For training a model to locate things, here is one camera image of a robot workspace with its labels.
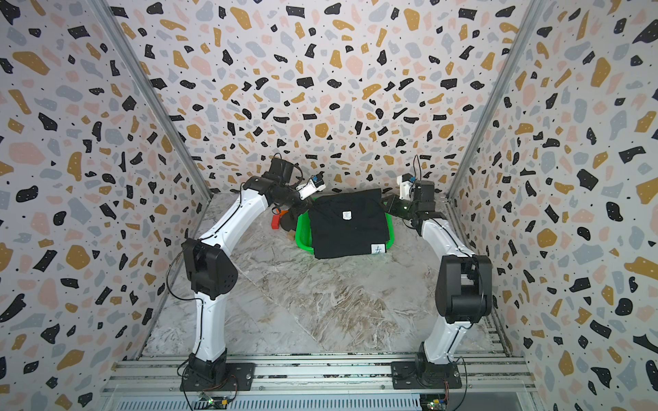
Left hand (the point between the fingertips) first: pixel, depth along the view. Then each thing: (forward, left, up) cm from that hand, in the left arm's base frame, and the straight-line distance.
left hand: (315, 200), depth 90 cm
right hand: (0, -23, 0) cm, 23 cm away
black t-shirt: (-5, -12, -6) cm, 14 cm away
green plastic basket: (0, +6, -17) cm, 18 cm away
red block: (+6, +18, -19) cm, 27 cm away
